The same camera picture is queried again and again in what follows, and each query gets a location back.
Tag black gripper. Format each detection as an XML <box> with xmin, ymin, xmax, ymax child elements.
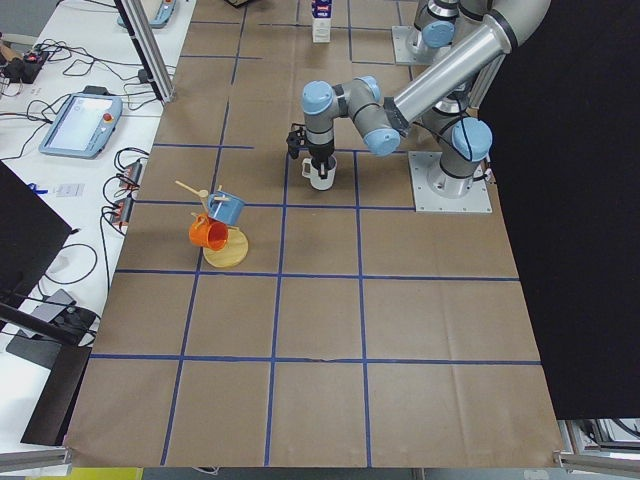
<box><xmin>306</xmin><ymin>141</ymin><xmax>334</xmax><ymax>179</ymax></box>

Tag white mug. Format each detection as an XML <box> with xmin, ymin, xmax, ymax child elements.
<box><xmin>301</xmin><ymin>155</ymin><xmax>337</xmax><ymax>191</ymax></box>

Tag Pascual milk carton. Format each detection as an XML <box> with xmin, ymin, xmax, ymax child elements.
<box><xmin>311</xmin><ymin>0</ymin><xmax>332</xmax><ymax>43</ymax></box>

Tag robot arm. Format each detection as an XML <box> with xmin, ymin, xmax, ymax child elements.
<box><xmin>407</xmin><ymin>0</ymin><xmax>493</xmax><ymax>65</ymax></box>
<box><xmin>301</xmin><ymin>1</ymin><xmax>550</xmax><ymax>180</ymax></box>

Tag blue mug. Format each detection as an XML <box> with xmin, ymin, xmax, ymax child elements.
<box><xmin>207</xmin><ymin>189</ymin><xmax>245</xmax><ymax>226</ymax></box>

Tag wooden mug tree stand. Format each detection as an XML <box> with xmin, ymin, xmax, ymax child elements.
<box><xmin>175</xmin><ymin>180</ymin><xmax>249</xmax><ymax>268</ymax></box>

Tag orange mug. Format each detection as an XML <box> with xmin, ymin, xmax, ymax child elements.
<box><xmin>188</xmin><ymin>212</ymin><xmax>229</xmax><ymax>251</ymax></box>

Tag blue teach pendant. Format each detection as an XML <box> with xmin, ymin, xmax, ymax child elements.
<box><xmin>38</xmin><ymin>93</ymin><xmax>123</xmax><ymax>159</ymax></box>
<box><xmin>141</xmin><ymin>0</ymin><xmax>177</xmax><ymax>29</ymax></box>

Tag black monitor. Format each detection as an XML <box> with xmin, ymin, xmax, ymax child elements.
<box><xmin>1</xmin><ymin>165</ymin><xmax>84</xmax><ymax>345</ymax></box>

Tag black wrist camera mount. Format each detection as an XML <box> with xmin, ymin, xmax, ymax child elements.
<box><xmin>286</xmin><ymin>123</ymin><xmax>307</xmax><ymax>159</ymax></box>

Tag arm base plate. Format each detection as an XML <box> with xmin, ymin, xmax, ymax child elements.
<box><xmin>392</xmin><ymin>26</ymin><xmax>425</xmax><ymax>65</ymax></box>
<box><xmin>408</xmin><ymin>151</ymin><xmax>493</xmax><ymax>214</ymax></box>

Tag aluminium profile post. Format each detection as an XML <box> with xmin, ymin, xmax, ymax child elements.
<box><xmin>114</xmin><ymin>0</ymin><xmax>175</xmax><ymax>104</ymax></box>

